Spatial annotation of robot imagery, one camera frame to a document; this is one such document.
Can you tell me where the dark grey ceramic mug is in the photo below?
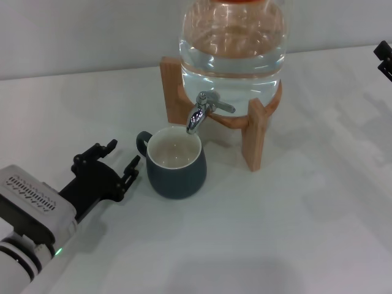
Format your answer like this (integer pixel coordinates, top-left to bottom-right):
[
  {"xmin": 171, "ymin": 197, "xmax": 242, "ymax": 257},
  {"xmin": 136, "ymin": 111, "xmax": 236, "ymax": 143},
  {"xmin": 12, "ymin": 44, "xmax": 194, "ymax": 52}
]
[{"xmin": 136, "ymin": 127, "xmax": 208, "ymax": 200}]

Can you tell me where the light wooden dispenser stand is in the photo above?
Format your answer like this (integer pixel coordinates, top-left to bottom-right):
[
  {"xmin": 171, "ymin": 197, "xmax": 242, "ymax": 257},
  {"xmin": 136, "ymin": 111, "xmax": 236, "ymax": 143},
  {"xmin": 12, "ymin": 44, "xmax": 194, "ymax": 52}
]
[{"xmin": 159, "ymin": 56, "xmax": 283, "ymax": 173}]

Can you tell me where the clear glass water dispenser jar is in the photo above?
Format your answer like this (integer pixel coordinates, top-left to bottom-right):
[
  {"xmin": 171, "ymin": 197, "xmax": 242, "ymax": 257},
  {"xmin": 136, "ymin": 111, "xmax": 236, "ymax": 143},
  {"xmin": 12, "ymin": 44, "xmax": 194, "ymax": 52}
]
[{"xmin": 178, "ymin": 0, "xmax": 288, "ymax": 118}]

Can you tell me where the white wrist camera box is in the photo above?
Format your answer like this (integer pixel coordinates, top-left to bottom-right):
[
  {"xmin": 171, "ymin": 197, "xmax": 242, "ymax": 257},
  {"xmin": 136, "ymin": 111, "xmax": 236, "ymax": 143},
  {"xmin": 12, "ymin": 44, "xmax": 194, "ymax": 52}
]
[{"xmin": 0, "ymin": 164, "xmax": 79, "ymax": 246}]

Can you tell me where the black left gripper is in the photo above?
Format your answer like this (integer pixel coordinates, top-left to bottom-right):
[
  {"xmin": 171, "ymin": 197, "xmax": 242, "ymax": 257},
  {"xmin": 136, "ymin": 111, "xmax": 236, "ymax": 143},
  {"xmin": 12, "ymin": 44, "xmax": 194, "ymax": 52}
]
[{"xmin": 58, "ymin": 138, "xmax": 142, "ymax": 225}]

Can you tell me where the chrome faucet tap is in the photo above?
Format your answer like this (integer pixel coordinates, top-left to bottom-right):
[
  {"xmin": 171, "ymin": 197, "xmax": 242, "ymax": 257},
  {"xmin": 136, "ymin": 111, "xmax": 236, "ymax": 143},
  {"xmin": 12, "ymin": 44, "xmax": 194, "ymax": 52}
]
[{"xmin": 186, "ymin": 91, "xmax": 236, "ymax": 135}]

